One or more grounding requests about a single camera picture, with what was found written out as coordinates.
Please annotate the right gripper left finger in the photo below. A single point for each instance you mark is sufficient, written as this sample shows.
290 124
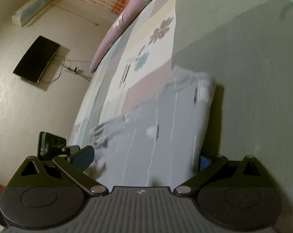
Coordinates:
74 166

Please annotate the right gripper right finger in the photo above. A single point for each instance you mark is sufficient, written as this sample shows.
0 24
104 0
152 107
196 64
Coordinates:
202 178

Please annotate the grey patterned pyjama trousers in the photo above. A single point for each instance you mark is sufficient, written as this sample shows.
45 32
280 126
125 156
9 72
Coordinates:
158 143

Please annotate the purple floral rolled quilt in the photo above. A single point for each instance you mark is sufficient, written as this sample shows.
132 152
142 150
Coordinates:
126 17

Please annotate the checked patchwork bed sheet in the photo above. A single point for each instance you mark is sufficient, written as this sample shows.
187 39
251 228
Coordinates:
246 46

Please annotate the black wall television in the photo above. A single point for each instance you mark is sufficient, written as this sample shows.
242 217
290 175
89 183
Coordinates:
35 61

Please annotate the white wall air conditioner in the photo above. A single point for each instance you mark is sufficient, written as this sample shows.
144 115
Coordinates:
28 11

